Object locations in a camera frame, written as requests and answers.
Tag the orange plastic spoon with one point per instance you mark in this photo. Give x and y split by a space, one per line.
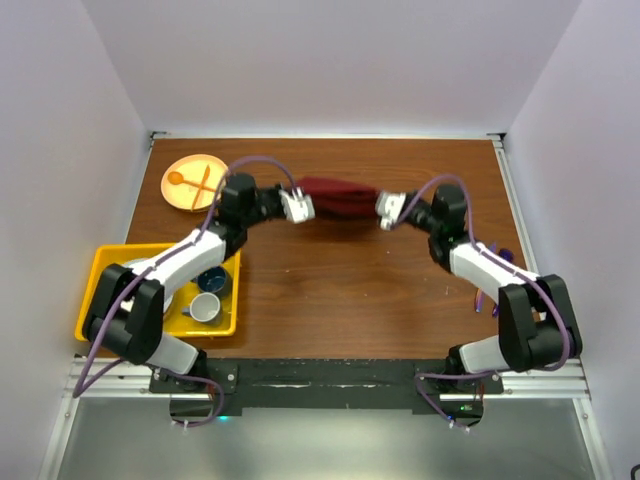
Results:
176 178

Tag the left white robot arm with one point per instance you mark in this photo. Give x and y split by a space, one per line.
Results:
126 312

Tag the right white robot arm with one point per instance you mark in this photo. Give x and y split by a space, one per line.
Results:
537 326

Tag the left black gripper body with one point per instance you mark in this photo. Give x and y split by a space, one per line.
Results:
268 204

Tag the dark red cloth napkin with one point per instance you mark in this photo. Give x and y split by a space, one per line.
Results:
335 198

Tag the orange plastic fork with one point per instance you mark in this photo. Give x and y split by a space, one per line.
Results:
201 187

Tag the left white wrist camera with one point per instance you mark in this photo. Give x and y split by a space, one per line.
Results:
297 205

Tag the grey white mug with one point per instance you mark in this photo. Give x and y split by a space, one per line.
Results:
205 308

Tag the white paper plate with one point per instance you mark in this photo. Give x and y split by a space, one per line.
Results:
131 264

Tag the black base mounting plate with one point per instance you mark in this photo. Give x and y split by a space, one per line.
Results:
363 384

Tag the orange round plate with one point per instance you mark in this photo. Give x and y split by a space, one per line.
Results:
192 168

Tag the purple iridescent utensil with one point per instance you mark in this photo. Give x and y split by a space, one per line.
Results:
507 255

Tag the dark blue mug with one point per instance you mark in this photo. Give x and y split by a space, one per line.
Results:
215 280

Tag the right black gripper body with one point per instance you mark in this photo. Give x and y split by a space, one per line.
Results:
420 215

